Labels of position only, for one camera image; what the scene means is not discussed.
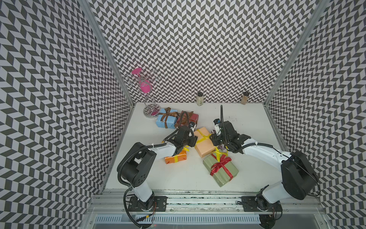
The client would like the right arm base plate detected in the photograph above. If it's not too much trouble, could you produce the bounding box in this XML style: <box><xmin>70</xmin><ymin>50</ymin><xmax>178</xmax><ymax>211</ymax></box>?
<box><xmin>237</xmin><ymin>196</ymin><xmax>283</xmax><ymax>213</ymax></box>

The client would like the brown spice jar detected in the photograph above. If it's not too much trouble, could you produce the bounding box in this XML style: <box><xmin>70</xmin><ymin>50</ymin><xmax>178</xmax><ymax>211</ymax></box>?
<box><xmin>240</xmin><ymin>92</ymin><xmax>250</xmax><ymax>105</ymax></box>

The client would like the blue gift box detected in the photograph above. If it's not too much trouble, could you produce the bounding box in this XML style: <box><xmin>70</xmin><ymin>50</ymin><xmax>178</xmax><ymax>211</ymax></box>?
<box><xmin>155</xmin><ymin>107</ymin><xmax>178</xmax><ymax>129</ymax></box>

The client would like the peach gift box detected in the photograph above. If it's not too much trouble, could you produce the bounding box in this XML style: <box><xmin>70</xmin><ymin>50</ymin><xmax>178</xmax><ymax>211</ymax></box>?
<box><xmin>194</xmin><ymin>127</ymin><xmax>215</xmax><ymax>158</ymax></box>

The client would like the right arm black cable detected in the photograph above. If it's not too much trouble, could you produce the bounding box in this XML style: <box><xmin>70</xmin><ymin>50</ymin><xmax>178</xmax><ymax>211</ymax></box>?
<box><xmin>219</xmin><ymin>105</ymin><xmax>229</xmax><ymax>144</ymax></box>

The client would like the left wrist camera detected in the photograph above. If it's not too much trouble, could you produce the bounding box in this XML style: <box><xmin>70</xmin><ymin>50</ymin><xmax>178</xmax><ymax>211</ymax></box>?
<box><xmin>188</xmin><ymin>120</ymin><xmax>197</xmax><ymax>131</ymax></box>

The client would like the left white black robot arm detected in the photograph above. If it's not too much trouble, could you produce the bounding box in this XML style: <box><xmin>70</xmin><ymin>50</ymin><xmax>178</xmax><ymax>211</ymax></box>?
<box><xmin>116</xmin><ymin>126</ymin><xmax>198</xmax><ymax>211</ymax></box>

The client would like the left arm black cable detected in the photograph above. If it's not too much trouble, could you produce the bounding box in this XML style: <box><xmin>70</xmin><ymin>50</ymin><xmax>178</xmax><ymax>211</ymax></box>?
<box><xmin>178</xmin><ymin>111</ymin><xmax>192</xmax><ymax>128</ymax></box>

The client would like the brown ribbon on red box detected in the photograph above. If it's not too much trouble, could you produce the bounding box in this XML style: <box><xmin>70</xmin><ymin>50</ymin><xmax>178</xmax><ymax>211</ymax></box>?
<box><xmin>175</xmin><ymin>111</ymin><xmax>197</xmax><ymax>128</ymax></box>

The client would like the light spice jar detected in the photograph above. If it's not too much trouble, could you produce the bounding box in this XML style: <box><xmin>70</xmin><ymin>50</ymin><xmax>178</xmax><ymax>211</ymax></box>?
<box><xmin>196</xmin><ymin>91</ymin><xmax>205</xmax><ymax>106</ymax></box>

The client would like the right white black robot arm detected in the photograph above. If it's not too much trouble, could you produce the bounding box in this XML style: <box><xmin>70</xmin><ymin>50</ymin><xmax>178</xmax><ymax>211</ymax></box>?
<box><xmin>210</xmin><ymin>119</ymin><xmax>319</xmax><ymax>211</ymax></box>

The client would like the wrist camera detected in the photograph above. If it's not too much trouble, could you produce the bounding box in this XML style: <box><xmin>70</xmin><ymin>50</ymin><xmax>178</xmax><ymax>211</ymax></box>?
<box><xmin>213</xmin><ymin>118</ymin><xmax>223</xmax><ymax>136</ymax></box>
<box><xmin>188</xmin><ymin>120</ymin><xmax>197</xmax><ymax>131</ymax></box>

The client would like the yellow ribbon of peach box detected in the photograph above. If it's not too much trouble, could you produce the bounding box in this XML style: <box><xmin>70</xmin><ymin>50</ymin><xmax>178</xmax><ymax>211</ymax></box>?
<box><xmin>211</xmin><ymin>147</ymin><xmax>228</xmax><ymax>162</ymax></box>

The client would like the red ribbon on green box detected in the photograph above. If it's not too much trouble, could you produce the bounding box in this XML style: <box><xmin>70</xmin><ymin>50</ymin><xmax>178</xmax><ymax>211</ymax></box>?
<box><xmin>210</xmin><ymin>155</ymin><xmax>234</xmax><ymax>181</ymax></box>

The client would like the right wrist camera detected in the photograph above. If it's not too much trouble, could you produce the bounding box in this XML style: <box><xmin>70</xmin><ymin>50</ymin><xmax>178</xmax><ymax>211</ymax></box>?
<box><xmin>213</xmin><ymin>118</ymin><xmax>223</xmax><ymax>136</ymax></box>

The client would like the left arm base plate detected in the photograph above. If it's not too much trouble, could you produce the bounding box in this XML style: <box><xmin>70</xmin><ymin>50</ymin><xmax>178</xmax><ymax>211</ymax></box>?
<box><xmin>127</xmin><ymin>196</ymin><xmax>168</xmax><ymax>212</ymax></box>

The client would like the red gift box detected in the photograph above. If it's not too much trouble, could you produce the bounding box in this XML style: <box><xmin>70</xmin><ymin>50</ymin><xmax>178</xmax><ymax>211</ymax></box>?
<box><xmin>174</xmin><ymin>111</ymin><xmax>199</xmax><ymax>130</ymax></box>

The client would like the aluminium front rail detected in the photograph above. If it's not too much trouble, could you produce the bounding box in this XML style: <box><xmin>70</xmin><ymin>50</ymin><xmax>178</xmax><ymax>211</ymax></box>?
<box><xmin>85</xmin><ymin>189</ymin><xmax>326</xmax><ymax>214</ymax></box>

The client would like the green gift box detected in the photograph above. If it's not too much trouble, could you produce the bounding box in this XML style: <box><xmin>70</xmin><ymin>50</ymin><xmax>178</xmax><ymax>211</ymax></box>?
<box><xmin>203</xmin><ymin>154</ymin><xmax>239</xmax><ymax>187</ymax></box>

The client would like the orange gift box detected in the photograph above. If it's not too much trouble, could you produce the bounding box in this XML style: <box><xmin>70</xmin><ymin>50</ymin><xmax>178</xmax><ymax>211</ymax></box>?
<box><xmin>165</xmin><ymin>148</ymin><xmax>189</xmax><ymax>164</ymax></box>

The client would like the silver pink jewelry stand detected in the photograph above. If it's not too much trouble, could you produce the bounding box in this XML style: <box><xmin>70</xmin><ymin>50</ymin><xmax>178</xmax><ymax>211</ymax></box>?
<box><xmin>124</xmin><ymin>68</ymin><xmax>161</xmax><ymax>119</ymax></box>

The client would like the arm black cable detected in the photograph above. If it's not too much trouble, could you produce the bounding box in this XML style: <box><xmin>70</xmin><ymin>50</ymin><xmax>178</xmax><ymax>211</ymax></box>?
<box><xmin>219</xmin><ymin>105</ymin><xmax>229</xmax><ymax>144</ymax></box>
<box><xmin>178</xmin><ymin>111</ymin><xmax>192</xmax><ymax>128</ymax></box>

